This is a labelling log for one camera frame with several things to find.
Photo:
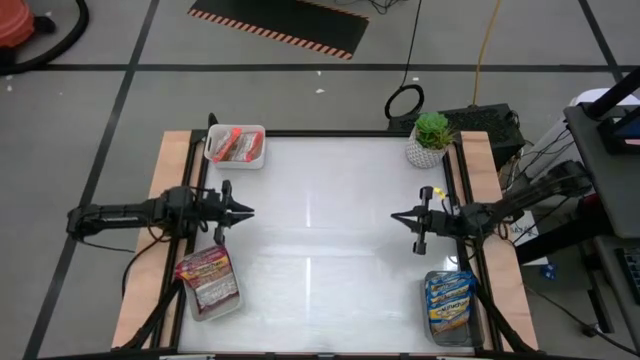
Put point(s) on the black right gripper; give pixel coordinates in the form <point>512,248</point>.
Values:
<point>440,220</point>

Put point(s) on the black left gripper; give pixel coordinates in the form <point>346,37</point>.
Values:
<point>214,209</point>

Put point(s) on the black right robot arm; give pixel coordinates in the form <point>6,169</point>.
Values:
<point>530,200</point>

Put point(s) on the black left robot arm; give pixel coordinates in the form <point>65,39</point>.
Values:
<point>125,215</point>

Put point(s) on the yellow tag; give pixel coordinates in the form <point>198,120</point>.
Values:
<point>440,192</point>

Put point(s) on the white plastic bin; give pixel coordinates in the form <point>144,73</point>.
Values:
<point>210,160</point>

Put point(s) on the green plant in patterned pot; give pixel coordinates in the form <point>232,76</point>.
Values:
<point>425,152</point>

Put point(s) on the light wooden side board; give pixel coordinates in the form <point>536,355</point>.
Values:
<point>160,170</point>
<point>480,155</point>

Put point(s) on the clear plastic bin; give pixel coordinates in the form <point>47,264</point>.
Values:
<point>205,315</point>

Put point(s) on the black computer case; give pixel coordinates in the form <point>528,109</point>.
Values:
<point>480,122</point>

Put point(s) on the grey plastic bin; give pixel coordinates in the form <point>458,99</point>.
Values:
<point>477,330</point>

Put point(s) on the black hazard-striped floor mat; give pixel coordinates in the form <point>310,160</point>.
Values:
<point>280,22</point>

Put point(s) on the dark grey desk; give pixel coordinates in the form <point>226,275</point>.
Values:
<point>605,170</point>

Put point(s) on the black keyboard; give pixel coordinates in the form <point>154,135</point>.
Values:
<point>632,275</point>

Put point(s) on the black monitor pole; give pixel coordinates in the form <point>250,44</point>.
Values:
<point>612,92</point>

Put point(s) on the orange vacuum cleaner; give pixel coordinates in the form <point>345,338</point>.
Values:
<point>14,22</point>

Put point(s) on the black table frame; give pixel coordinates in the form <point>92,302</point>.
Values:
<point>350,133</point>

